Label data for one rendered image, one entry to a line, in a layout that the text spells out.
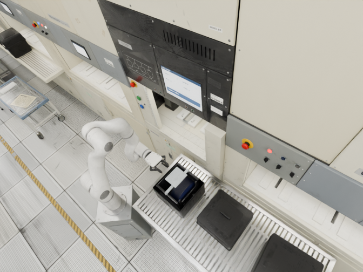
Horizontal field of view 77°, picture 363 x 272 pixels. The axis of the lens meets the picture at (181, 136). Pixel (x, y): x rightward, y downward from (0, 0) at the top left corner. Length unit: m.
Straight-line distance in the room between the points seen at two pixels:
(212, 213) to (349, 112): 1.09
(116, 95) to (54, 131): 1.57
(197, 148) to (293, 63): 1.21
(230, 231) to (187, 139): 0.80
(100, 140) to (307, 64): 1.02
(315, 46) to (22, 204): 3.27
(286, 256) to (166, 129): 1.27
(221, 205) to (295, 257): 0.53
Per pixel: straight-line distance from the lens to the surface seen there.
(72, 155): 3.40
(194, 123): 2.00
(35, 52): 3.89
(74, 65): 3.15
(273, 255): 1.52
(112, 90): 2.59
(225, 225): 1.67
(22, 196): 3.49
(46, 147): 3.71
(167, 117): 2.12
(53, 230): 3.06
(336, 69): 0.83
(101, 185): 1.54
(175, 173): 1.56
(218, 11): 0.91
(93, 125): 1.41
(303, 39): 0.82
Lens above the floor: 2.48
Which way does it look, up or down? 55 degrees down
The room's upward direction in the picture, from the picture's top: 11 degrees counter-clockwise
